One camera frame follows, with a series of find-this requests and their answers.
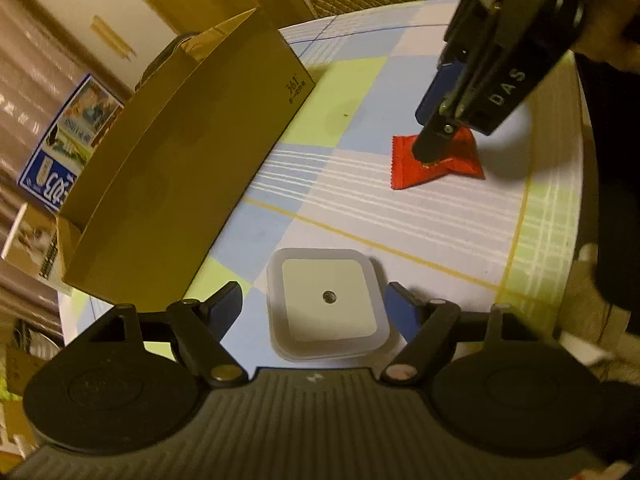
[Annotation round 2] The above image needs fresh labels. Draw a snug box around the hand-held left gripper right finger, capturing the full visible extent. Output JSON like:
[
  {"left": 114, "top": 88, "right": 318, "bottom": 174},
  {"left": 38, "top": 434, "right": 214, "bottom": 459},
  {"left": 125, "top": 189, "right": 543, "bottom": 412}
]
[{"left": 380, "top": 282, "right": 536, "bottom": 383}]

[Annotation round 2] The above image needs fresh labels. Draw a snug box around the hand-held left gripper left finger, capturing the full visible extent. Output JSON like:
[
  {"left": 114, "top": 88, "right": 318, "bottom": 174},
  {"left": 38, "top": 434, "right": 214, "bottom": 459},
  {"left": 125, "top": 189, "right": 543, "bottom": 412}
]
[{"left": 87, "top": 281, "right": 246, "bottom": 388}]

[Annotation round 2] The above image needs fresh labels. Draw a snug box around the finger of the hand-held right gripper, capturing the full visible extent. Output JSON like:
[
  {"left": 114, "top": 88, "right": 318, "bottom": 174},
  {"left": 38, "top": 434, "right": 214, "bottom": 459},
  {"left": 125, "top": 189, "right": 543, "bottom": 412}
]
[
  {"left": 412, "top": 50, "right": 488, "bottom": 166},
  {"left": 416, "top": 60, "right": 468, "bottom": 123}
]

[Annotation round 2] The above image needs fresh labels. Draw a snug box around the red sachet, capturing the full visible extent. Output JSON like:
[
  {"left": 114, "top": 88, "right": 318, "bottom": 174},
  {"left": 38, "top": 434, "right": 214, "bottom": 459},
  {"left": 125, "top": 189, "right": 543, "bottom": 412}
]
[{"left": 390, "top": 125, "right": 486, "bottom": 191}]

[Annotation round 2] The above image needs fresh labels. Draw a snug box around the white square night light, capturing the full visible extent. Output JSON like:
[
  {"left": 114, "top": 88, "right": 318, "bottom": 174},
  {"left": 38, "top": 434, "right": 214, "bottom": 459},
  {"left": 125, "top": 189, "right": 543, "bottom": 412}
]
[{"left": 266, "top": 248, "right": 396, "bottom": 361}]

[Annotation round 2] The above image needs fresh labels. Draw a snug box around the brown cardboard box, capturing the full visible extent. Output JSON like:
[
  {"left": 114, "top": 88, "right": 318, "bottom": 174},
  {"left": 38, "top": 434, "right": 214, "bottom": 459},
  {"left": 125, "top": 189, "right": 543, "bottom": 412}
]
[{"left": 56, "top": 7, "right": 317, "bottom": 306}]

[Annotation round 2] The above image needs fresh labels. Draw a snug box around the checkered cloth desktop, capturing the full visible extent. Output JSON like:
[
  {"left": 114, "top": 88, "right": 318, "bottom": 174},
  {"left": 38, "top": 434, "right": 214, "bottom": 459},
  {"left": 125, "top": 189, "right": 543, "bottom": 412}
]
[{"left": 57, "top": 0, "right": 593, "bottom": 376}]

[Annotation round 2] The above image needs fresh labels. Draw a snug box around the person's dark clothing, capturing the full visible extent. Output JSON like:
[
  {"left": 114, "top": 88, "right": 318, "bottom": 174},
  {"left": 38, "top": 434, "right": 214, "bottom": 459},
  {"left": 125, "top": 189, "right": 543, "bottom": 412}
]
[{"left": 575, "top": 25, "right": 640, "bottom": 321}]

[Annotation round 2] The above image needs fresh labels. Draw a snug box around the white picture box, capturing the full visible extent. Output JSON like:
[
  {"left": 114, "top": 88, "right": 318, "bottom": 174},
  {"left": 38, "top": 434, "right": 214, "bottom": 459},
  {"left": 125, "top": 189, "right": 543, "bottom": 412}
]
[{"left": 0, "top": 202, "right": 81, "bottom": 293}]

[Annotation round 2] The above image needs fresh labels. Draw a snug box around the blue milk carton box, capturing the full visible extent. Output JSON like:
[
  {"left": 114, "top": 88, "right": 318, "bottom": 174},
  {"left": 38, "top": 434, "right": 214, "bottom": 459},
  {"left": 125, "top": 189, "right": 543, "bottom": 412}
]
[{"left": 17, "top": 74, "right": 126, "bottom": 216}]

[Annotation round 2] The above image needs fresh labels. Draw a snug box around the brown curtain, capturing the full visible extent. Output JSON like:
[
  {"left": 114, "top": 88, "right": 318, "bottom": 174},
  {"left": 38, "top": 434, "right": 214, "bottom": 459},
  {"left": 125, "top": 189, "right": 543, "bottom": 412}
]
[{"left": 0, "top": 0, "right": 126, "bottom": 321}]

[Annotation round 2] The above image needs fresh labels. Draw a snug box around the beige wall hanger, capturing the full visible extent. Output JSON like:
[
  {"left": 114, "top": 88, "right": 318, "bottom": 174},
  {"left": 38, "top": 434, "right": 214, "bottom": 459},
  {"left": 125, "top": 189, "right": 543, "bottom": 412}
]
[{"left": 90, "top": 15, "right": 136, "bottom": 61}]

